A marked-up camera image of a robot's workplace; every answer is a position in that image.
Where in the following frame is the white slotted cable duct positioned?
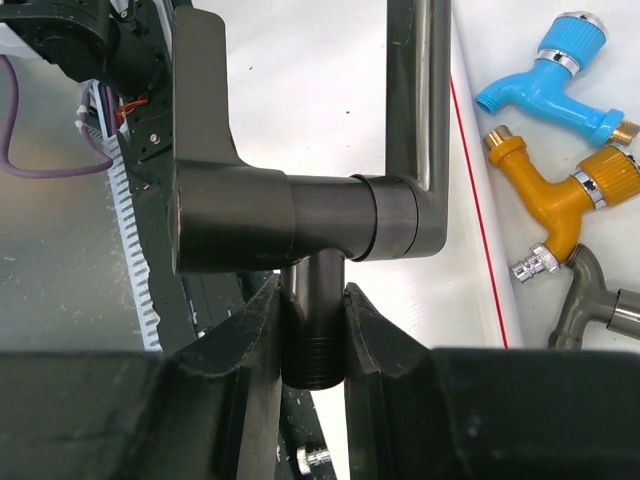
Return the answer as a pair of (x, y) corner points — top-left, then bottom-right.
(87, 124), (164, 353)

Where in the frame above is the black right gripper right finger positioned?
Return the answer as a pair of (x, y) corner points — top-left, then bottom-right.
(344, 283), (440, 479)

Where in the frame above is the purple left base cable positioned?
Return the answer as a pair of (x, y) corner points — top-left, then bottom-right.
(0, 53), (114, 179)

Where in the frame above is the grey metal faucet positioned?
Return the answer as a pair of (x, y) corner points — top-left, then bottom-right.
(547, 243), (639, 350)

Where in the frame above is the blue plastic faucet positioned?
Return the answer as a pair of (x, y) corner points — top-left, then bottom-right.
(475, 11), (639, 147)

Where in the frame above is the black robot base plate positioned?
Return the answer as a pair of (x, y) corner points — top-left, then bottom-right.
(79, 79), (341, 480)

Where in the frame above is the white PVC pipe frame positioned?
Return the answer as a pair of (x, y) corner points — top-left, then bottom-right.
(450, 21), (525, 349)

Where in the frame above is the orange plastic faucet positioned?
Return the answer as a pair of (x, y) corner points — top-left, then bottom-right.
(483, 125), (639, 266)

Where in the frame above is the dark long-spout faucet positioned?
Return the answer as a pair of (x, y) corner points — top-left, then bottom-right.
(168, 1), (452, 390)

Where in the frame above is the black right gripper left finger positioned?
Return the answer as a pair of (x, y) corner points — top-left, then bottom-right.
(169, 275), (282, 479)

